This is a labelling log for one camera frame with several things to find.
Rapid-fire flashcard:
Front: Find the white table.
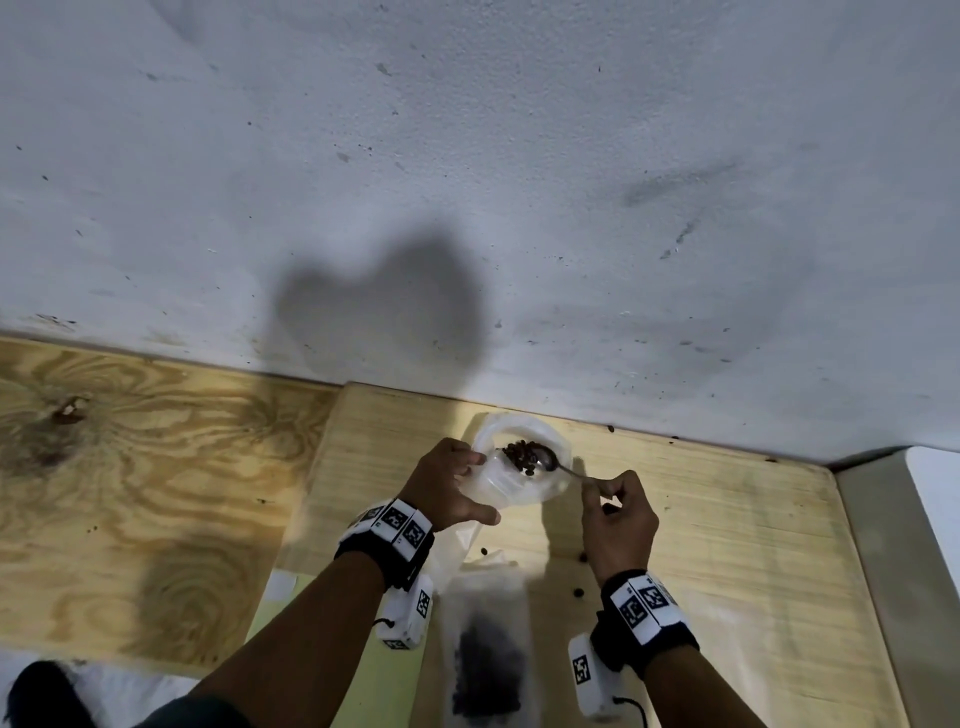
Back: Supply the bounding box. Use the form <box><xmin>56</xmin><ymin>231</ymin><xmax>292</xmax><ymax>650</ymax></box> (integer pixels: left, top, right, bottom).
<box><xmin>832</xmin><ymin>447</ymin><xmax>960</xmax><ymax>728</ymax></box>

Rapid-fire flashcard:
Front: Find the person's dark green shirt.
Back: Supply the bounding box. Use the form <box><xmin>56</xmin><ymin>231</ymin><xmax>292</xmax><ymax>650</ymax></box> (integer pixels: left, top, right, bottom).
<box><xmin>138</xmin><ymin>693</ymin><xmax>253</xmax><ymax>728</ymax></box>

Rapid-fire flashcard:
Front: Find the clear zip plastic bag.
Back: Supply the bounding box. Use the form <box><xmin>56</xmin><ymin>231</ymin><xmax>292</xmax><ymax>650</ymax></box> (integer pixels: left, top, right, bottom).
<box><xmin>438</xmin><ymin>558</ymin><xmax>543</xmax><ymax>728</ymax></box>
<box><xmin>431</xmin><ymin>449</ymin><xmax>526</xmax><ymax>594</ymax></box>

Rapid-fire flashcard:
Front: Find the person's left forearm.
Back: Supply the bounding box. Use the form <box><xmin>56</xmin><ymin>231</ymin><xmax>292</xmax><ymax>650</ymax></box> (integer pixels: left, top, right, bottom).
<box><xmin>187</xmin><ymin>553</ymin><xmax>388</xmax><ymax>728</ymax></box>

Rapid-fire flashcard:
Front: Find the black right wristband with markers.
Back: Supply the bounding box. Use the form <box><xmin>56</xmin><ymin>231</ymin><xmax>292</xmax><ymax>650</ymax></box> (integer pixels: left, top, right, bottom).
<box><xmin>590</xmin><ymin>569</ymin><xmax>700</xmax><ymax>680</ymax></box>

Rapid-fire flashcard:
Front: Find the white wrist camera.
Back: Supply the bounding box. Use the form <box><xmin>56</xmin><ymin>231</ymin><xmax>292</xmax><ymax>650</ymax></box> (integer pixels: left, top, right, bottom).
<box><xmin>374</xmin><ymin>573</ymin><xmax>435</xmax><ymax>652</ymax></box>
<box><xmin>567</xmin><ymin>633</ymin><xmax>624</xmax><ymax>721</ymax></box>

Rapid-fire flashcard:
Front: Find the black left wristband with markers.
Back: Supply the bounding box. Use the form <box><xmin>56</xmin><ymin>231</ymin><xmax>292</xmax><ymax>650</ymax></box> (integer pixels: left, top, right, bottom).
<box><xmin>335</xmin><ymin>498</ymin><xmax>436</xmax><ymax>592</ymax></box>

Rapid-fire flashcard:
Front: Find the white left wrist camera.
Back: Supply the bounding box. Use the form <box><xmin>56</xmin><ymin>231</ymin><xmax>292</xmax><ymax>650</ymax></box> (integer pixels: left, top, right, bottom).
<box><xmin>374</xmin><ymin>573</ymin><xmax>435</xmax><ymax>652</ymax></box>

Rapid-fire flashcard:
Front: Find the person's right hand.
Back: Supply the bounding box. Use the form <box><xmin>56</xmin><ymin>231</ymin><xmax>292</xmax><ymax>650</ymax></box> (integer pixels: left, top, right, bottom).
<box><xmin>581</xmin><ymin>470</ymin><xmax>661</xmax><ymax>588</ymax></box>

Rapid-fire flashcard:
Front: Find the plywood board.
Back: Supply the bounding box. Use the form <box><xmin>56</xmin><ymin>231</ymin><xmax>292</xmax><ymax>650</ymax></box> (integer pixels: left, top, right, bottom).
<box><xmin>0</xmin><ymin>337</ymin><xmax>339</xmax><ymax>669</ymax></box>

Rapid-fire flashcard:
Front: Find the person's left hand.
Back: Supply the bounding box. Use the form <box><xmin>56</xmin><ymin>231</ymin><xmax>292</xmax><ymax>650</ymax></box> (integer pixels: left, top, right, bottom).
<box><xmin>397</xmin><ymin>438</ymin><xmax>502</xmax><ymax>532</ymax></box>

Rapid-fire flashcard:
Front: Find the translucent plastic bowl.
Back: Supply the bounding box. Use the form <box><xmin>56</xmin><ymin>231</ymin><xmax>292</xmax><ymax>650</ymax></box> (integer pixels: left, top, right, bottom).
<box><xmin>458</xmin><ymin>412</ymin><xmax>575</xmax><ymax>508</ymax></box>

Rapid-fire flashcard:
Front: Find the stack of plastic bags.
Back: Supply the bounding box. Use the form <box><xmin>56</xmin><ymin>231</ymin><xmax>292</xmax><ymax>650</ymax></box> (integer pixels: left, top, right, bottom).
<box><xmin>674</xmin><ymin>592</ymin><xmax>759</xmax><ymax>728</ymax></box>

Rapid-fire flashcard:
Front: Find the metal spoon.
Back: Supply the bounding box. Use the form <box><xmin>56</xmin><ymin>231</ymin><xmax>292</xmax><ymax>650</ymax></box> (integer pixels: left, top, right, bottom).
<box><xmin>517</xmin><ymin>443</ymin><xmax>601</xmax><ymax>489</ymax></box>

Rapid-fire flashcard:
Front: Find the black wristband with markers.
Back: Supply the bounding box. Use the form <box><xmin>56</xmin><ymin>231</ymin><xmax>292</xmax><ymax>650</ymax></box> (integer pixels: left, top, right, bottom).
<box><xmin>335</xmin><ymin>498</ymin><xmax>436</xmax><ymax>592</ymax></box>
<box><xmin>590</xmin><ymin>569</ymin><xmax>700</xmax><ymax>680</ymax></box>

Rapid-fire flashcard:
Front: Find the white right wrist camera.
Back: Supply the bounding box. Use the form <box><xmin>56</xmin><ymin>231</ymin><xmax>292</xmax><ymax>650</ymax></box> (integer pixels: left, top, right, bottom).
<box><xmin>567</xmin><ymin>633</ymin><xmax>624</xmax><ymax>721</ymax></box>

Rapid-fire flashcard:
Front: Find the yellow-green backing sheet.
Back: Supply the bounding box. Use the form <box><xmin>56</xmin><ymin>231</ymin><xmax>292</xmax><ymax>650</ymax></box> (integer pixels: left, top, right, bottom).
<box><xmin>245</xmin><ymin>573</ymin><xmax>421</xmax><ymax>728</ymax></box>

